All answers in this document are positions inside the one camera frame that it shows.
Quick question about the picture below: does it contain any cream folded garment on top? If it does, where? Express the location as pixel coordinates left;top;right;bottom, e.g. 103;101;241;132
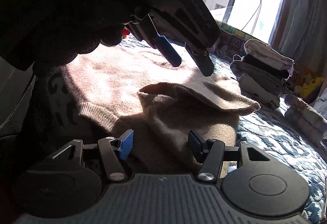
244;39;294;77

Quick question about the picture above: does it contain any yellow plush toy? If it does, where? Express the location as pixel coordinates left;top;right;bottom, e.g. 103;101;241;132
294;73;325;100

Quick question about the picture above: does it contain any pale folded garment bottom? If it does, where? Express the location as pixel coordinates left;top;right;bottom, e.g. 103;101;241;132
285;107;326;147

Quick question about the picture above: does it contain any red yellow folded item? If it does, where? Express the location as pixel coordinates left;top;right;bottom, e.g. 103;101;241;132
122;28;130;39

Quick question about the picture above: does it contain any beige fleece sweater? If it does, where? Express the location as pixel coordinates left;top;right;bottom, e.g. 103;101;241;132
62;45;260;174

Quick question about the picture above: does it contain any colourful alphabet play mat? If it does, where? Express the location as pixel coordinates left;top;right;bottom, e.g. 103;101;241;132
214;20;257;58

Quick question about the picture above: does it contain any grey curtain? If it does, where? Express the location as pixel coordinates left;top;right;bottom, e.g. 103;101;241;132
278;0;326;76

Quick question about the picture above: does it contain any white panda folded garment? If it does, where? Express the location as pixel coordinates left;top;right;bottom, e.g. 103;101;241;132
238;73;280;110

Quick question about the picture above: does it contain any white pillow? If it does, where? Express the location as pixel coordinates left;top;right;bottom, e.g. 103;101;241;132
313;89;327;119

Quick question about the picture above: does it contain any grey folded garment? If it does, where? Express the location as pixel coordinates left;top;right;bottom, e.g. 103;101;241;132
230;60;283;95

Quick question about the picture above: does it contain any black folded garment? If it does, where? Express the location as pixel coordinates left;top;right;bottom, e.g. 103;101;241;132
242;54;289;80

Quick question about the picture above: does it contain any floral folded garment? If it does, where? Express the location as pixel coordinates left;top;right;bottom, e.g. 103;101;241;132
284;94;326;130

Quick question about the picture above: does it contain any blue patterned quilt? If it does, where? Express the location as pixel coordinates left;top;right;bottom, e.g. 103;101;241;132
120;33;327;223

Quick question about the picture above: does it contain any left hand dark glove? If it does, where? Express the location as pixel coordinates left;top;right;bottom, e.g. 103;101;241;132
1;0;148;73

